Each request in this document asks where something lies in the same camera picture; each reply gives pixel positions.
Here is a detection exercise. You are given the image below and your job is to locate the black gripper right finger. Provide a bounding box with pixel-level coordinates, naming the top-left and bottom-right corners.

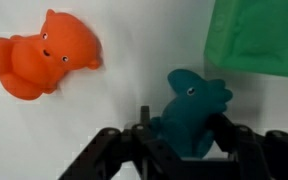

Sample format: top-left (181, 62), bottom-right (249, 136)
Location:
top-left (206, 114), bottom-right (288, 180)

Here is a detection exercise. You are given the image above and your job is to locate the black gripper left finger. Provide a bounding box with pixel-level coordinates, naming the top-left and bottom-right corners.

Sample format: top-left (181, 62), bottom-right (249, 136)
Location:
top-left (58, 106), bottom-right (183, 180)

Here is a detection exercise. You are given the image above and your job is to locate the teal green toy animal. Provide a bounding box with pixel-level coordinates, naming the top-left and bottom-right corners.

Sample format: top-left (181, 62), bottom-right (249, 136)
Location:
top-left (150, 69), bottom-right (233, 158)

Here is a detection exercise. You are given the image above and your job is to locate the orange toy animal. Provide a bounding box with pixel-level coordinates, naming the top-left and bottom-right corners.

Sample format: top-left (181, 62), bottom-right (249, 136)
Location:
top-left (0, 9), bottom-right (101, 100)

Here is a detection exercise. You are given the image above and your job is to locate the green toy cube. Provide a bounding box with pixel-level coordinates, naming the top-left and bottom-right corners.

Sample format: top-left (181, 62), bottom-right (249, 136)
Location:
top-left (204, 0), bottom-right (288, 77)

